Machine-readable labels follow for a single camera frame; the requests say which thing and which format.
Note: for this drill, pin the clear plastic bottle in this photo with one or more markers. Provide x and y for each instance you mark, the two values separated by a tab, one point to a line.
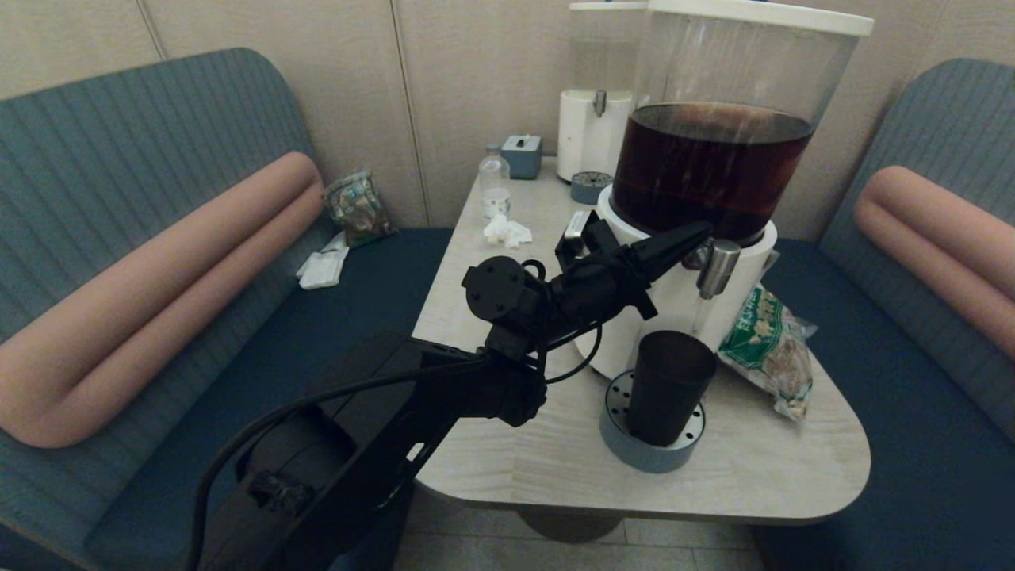
495	184

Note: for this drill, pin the pink cylindrical bolster cushion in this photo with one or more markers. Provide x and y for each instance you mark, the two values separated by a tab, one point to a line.
158	285
936	230

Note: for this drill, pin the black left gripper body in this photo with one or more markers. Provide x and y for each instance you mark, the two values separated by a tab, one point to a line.
599	289

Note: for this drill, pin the blue-grey tissue box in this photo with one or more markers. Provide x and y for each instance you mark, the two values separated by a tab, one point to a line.
522	156

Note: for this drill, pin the dark snack bag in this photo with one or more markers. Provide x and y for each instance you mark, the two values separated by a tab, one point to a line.
357	209

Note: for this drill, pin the bronze table pedestal base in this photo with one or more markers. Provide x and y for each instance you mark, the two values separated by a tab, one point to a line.
571	527

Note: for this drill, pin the steel dispenser tap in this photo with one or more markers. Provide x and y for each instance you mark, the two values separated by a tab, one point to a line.
718	270

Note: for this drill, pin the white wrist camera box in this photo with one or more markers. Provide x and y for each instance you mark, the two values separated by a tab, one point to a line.
575	226

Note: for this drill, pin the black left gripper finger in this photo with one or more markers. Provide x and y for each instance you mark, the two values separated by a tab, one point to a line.
674	255
670	238

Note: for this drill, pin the small round drip tray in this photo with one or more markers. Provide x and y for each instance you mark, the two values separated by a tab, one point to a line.
591	189

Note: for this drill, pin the white napkin pack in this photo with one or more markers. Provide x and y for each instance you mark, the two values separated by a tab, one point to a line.
321	270

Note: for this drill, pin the round blue-grey perforated drip tray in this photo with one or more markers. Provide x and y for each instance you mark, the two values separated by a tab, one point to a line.
646	456

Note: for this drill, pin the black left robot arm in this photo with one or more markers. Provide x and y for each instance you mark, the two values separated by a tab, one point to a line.
396	412

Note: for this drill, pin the green label snack bag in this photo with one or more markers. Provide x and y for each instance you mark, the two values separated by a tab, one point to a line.
769	353

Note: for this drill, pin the dark plastic cup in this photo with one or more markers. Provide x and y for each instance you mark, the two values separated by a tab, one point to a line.
668	392

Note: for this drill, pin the large white tea dispenser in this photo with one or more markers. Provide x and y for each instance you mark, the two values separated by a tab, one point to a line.
682	309

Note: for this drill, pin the crumpled white tissue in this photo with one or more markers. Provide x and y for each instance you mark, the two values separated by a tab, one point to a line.
506	231

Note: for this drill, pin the small white drink dispenser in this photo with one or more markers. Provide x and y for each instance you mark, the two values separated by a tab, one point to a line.
591	131

